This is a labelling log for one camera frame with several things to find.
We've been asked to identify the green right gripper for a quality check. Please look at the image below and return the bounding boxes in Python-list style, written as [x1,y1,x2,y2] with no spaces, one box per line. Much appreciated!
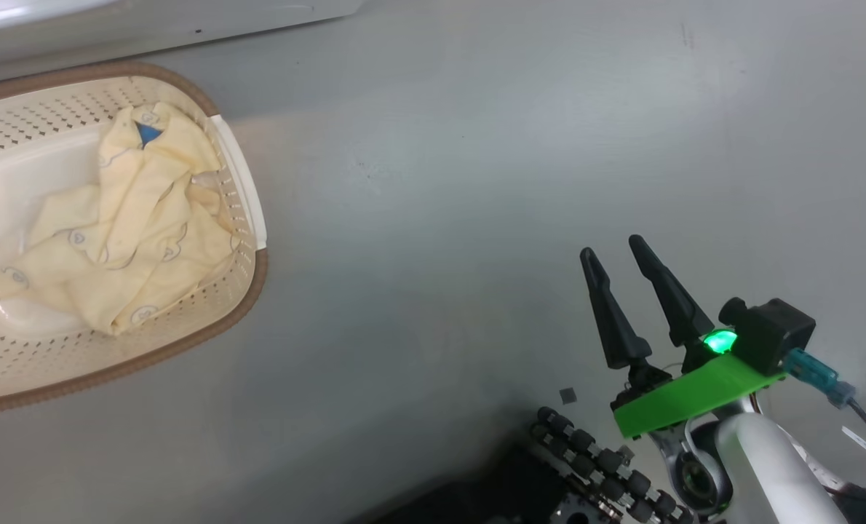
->
[580,234,787,441]

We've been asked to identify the cream printed shirt blue collar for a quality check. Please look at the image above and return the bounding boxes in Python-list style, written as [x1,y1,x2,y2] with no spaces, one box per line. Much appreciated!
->
[0,102,241,337]

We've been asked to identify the white front-load washing machine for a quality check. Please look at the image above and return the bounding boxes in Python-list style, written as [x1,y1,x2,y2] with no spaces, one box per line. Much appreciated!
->
[0,0,365,74]

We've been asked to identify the black roller omni wheel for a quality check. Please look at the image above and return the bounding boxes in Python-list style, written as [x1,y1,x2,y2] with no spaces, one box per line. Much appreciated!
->
[528,406,696,524]

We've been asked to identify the cream perforated basket brown rim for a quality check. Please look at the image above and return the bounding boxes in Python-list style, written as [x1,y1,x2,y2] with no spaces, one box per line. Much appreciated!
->
[0,61,269,414]

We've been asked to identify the teal right cable connector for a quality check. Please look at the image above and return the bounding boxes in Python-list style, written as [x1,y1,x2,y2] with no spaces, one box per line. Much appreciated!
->
[782,348,857,408]

